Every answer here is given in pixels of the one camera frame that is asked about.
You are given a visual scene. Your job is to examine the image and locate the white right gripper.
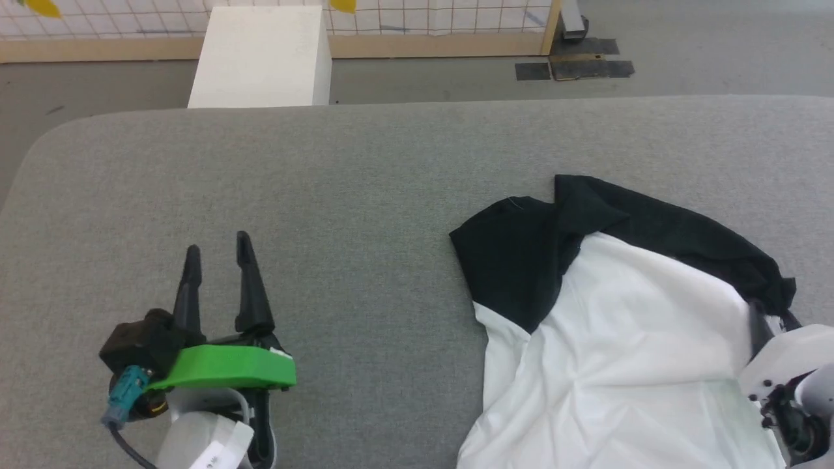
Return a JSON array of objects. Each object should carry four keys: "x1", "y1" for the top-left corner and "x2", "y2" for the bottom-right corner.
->
[{"x1": 739, "y1": 302, "x2": 834, "y2": 402}]

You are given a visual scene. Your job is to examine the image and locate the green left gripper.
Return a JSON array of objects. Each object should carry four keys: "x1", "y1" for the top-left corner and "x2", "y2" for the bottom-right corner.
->
[{"x1": 146, "y1": 231, "x2": 298, "y2": 392}]

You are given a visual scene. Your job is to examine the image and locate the white and black shirt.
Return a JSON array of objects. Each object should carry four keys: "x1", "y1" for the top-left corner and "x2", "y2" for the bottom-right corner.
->
[{"x1": 449, "y1": 174, "x2": 799, "y2": 469}]

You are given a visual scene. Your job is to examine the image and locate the white rectangular box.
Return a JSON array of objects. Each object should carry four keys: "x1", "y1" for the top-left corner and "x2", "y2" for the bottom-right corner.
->
[{"x1": 187, "y1": 5, "x2": 332, "y2": 109}]

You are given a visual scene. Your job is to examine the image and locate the black floor mat patch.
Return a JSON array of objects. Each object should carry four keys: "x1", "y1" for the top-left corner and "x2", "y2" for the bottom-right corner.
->
[{"x1": 553, "y1": 37, "x2": 620, "y2": 57}]

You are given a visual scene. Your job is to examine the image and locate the lemon print grid partition panel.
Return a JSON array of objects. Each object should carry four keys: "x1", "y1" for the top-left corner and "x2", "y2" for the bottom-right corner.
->
[{"x1": 0, "y1": 0, "x2": 562, "y2": 64}]

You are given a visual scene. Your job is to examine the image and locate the grey partition support foot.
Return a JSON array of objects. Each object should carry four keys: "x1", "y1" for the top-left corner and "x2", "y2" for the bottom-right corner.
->
[{"x1": 558, "y1": 0, "x2": 591, "y2": 40}]

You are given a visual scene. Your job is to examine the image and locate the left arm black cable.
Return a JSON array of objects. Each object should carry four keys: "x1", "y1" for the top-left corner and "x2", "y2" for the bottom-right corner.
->
[{"x1": 100, "y1": 365, "x2": 158, "y2": 469}]

